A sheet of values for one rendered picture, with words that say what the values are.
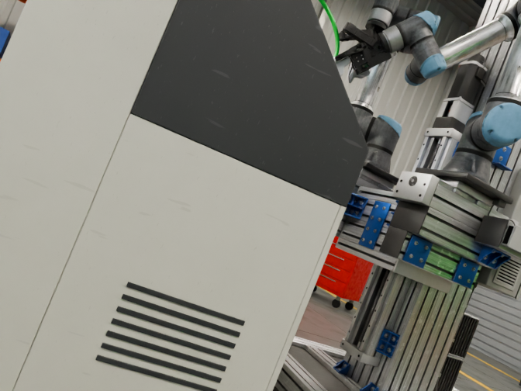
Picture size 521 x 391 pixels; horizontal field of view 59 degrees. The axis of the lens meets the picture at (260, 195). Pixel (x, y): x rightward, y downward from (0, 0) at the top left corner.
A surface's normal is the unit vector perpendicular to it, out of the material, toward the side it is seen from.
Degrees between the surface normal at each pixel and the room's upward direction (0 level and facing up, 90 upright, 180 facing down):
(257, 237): 90
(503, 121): 97
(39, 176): 90
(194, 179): 90
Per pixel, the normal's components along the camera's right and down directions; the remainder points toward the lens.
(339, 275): -0.59, -0.27
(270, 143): 0.25, 0.07
